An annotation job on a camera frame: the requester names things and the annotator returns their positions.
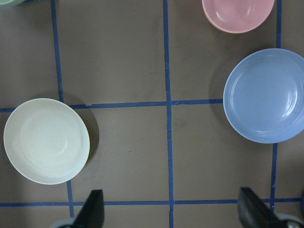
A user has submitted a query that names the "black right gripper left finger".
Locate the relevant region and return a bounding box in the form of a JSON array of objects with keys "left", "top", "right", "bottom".
[{"left": 73, "top": 190, "right": 105, "bottom": 228}]

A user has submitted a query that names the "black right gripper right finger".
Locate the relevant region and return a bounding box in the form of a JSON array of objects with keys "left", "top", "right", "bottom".
[{"left": 237, "top": 187, "right": 285, "bottom": 228}]

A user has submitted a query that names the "cream white plate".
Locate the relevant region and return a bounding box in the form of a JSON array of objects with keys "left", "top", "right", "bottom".
[{"left": 3, "top": 98, "right": 90, "bottom": 185}]

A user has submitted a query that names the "blue plate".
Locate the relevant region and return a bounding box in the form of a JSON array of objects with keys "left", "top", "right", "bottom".
[{"left": 223, "top": 48, "right": 304, "bottom": 143}]

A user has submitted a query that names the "pink bowl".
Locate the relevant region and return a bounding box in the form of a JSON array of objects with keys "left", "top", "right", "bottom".
[{"left": 202, "top": 0, "right": 275, "bottom": 34}]

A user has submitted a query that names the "green bowl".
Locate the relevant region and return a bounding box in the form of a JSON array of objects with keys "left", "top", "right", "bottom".
[{"left": 0, "top": 0, "right": 25, "bottom": 7}]

